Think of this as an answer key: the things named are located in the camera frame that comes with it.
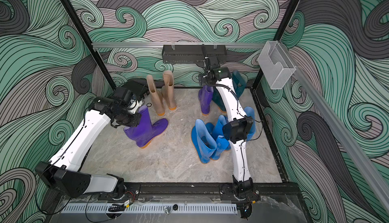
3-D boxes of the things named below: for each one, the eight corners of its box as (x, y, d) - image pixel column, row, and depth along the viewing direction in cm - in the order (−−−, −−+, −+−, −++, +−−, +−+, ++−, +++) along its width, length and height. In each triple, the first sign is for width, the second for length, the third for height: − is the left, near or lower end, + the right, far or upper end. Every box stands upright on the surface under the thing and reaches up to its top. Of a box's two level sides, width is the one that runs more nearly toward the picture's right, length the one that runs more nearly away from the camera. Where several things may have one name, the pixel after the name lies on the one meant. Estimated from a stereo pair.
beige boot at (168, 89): (167, 115, 106) (161, 89, 86) (168, 96, 118) (163, 70, 98) (176, 114, 106) (173, 89, 86) (176, 96, 118) (173, 70, 98)
